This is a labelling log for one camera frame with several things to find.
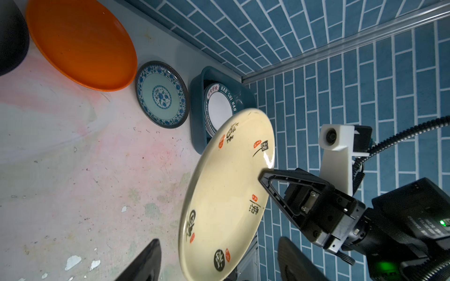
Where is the small blue patterned plate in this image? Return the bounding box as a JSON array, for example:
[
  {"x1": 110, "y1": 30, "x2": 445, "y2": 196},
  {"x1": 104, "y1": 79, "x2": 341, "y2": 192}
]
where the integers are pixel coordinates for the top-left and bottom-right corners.
[{"x1": 135, "y1": 61, "x2": 190, "y2": 129}]

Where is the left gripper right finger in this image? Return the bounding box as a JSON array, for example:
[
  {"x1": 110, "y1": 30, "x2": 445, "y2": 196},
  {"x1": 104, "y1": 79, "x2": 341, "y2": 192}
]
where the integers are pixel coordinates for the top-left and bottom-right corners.
[{"x1": 277, "y1": 237, "x2": 328, "y2": 281}]

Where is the teal plastic bin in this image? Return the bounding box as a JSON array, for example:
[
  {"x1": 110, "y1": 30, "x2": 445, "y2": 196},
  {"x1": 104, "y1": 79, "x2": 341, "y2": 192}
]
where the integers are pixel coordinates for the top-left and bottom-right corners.
[{"x1": 190, "y1": 66, "x2": 257, "y2": 154}]

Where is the orange plate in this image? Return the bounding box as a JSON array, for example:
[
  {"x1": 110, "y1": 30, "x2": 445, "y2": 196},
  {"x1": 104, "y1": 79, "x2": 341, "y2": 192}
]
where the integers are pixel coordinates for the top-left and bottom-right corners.
[{"x1": 26, "y1": 1, "x2": 138, "y2": 92}]

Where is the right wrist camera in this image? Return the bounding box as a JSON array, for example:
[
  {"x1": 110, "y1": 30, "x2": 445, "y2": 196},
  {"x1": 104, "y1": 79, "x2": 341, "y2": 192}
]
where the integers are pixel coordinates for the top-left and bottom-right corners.
[{"x1": 319, "y1": 124, "x2": 372, "y2": 196}]

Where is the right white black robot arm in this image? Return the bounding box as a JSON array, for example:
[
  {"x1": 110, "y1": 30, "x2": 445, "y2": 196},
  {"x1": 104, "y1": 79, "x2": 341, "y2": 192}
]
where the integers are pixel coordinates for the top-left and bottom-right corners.
[{"x1": 259, "y1": 169, "x2": 450, "y2": 281}]

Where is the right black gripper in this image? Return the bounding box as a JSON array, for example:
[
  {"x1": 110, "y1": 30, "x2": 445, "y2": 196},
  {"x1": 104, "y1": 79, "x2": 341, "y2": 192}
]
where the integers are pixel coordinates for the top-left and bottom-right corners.
[{"x1": 259, "y1": 168, "x2": 366, "y2": 253}]

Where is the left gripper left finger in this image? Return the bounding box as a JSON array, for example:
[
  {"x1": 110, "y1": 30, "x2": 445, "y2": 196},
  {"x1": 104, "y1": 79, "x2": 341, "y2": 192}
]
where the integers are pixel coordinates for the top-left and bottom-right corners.
[{"x1": 116, "y1": 238, "x2": 162, "y2": 281}]

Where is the yellow plate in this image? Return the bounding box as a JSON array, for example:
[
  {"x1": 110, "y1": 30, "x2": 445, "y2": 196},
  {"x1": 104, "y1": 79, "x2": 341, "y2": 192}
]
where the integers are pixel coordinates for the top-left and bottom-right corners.
[{"x1": 178, "y1": 108, "x2": 275, "y2": 281}]

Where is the green rim plate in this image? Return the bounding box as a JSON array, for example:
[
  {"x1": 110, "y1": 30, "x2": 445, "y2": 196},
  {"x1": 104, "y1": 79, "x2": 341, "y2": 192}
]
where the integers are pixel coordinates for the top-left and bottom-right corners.
[{"x1": 204, "y1": 83, "x2": 244, "y2": 137}]

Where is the black plate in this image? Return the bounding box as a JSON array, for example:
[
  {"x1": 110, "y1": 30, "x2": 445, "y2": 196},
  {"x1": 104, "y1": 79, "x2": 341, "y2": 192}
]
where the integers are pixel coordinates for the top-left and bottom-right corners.
[{"x1": 1, "y1": 1, "x2": 29, "y2": 76}]

